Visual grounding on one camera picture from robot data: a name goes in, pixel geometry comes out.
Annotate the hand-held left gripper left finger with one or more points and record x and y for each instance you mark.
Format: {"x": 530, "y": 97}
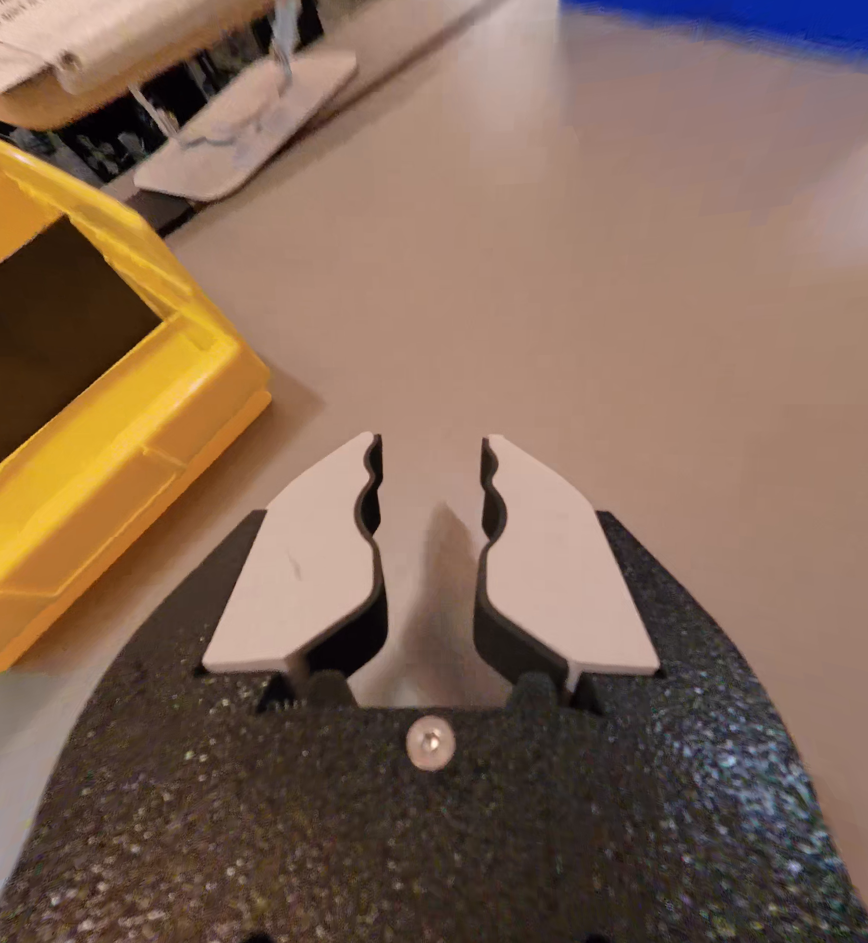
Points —
{"x": 301, "y": 574}

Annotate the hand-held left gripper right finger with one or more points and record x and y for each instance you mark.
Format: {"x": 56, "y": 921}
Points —
{"x": 559, "y": 574}

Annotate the yellow plastic bin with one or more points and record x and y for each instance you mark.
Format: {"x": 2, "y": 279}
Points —
{"x": 110, "y": 479}

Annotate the grey stand base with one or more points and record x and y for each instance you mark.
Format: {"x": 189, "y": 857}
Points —
{"x": 257, "y": 121}

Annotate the cardboard box with paper label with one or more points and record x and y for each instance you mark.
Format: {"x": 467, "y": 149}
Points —
{"x": 44, "y": 110}

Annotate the blue plastic bin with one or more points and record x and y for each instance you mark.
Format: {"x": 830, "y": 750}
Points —
{"x": 736, "y": 22}

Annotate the white printed paper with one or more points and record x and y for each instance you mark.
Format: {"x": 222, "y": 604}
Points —
{"x": 29, "y": 37}

